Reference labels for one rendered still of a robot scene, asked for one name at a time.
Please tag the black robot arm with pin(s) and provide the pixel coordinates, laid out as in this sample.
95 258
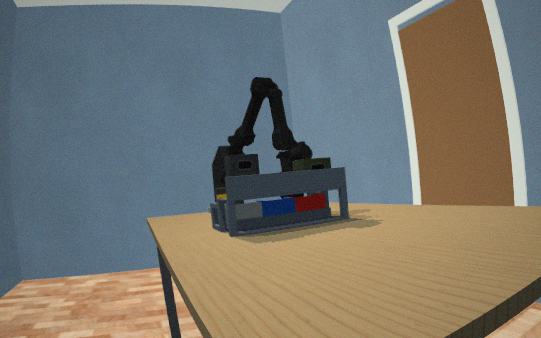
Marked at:
281 136

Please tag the grey metal shelf rack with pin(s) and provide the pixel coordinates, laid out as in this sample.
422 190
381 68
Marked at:
279 184

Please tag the olive green case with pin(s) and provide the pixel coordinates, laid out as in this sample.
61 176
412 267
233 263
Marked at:
311 164

